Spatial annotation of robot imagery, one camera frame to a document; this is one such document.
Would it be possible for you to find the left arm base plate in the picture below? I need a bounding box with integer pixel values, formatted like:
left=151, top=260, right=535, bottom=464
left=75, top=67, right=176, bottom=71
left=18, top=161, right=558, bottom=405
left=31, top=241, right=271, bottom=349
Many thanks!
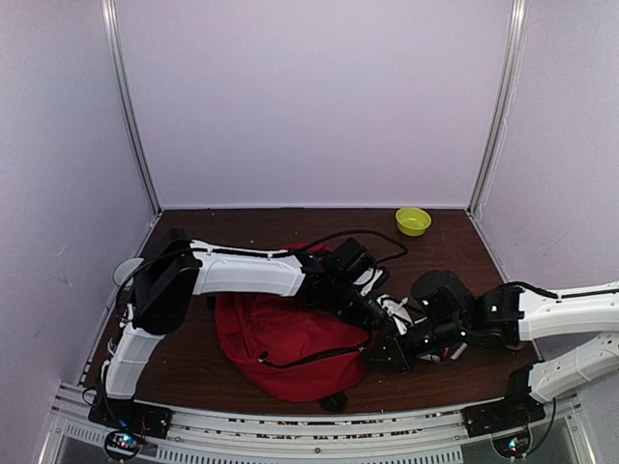
left=88, top=400, right=173, bottom=439

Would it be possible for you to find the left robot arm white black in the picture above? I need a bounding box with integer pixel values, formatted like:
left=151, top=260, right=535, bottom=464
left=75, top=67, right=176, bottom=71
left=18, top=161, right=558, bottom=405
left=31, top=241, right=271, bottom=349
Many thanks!
left=95, top=229, right=387, bottom=429

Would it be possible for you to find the purple white marker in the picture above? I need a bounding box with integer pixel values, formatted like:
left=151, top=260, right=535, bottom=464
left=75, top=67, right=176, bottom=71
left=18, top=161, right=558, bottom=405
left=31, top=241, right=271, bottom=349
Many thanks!
left=447, top=343, right=468, bottom=362

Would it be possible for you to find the patterned mug orange inside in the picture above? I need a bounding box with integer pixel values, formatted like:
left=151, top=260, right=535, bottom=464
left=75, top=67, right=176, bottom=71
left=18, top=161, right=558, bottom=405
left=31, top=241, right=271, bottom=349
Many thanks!
left=505, top=341, right=528, bottom=352

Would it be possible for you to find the red backpack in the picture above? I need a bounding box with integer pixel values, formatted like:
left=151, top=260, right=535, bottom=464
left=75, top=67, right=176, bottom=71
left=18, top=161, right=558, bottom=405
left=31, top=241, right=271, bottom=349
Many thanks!
left=196, top=249, right=372, bottom=413

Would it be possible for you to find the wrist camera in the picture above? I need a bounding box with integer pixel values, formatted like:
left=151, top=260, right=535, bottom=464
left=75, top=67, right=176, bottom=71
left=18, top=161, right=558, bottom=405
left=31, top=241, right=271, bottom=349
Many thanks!
left=354, top=267, right=390, bottom=296
left=377, top=294, right=414, bottom=335

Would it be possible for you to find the lime green bowl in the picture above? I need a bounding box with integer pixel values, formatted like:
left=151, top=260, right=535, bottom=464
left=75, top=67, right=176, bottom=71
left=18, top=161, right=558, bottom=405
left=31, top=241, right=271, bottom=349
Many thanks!
left=395, top=208, right=432, bottom=237

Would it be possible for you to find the pale blue ceramic bowl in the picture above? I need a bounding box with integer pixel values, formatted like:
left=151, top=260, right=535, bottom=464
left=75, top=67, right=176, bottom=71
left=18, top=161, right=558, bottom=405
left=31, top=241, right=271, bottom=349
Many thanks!
left=112, top=257, right=144, bottom=287

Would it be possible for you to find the left aluminium frame post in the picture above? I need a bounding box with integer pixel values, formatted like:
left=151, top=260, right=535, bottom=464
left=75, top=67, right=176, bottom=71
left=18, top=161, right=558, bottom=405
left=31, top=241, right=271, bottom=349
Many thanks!
left=101, top=0, right=162, bottom=216

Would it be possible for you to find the front aluminium rail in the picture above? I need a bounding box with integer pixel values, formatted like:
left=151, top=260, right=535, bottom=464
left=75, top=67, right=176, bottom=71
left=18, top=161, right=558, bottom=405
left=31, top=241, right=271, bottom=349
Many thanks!
left=34, top=384, right=602, bottom=463

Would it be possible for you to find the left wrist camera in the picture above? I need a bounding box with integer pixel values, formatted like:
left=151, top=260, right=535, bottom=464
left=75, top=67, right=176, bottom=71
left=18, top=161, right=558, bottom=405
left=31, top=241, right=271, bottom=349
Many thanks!
left=354, top=267, right=390, bottom=296

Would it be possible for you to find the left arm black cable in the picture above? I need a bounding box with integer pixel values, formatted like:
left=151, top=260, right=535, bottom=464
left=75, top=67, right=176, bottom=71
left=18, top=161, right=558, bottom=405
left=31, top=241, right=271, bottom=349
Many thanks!
left=110, top=230, right=408, bottom=349

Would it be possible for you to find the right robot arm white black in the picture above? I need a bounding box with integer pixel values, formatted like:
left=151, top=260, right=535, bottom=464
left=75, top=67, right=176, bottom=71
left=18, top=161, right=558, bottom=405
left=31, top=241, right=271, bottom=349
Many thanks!
left=373, top=271, right=618, bottom=427

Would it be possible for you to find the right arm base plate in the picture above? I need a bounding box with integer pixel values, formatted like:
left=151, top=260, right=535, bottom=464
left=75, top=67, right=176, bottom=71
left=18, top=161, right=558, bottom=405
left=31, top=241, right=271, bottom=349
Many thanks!
left=461, top=401, right=545, bottom=438

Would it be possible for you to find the right aluminium frame post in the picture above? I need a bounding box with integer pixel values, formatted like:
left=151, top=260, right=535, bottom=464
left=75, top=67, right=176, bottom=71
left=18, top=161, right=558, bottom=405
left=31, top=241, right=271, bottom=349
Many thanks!
left=467, top=0, right=528, bottom=218

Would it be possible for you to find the aluminium frame post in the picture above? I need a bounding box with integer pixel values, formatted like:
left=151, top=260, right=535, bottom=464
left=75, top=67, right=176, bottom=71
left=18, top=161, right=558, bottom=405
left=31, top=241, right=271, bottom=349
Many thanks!
left=101, top=0, right=162, bottom=216
left=467, top=0, right=528, bottom=218

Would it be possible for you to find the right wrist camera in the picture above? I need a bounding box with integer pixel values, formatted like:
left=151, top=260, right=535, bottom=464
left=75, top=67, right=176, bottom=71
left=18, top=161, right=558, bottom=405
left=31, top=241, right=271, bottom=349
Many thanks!
left=377, top=294, right=414, bottom=335

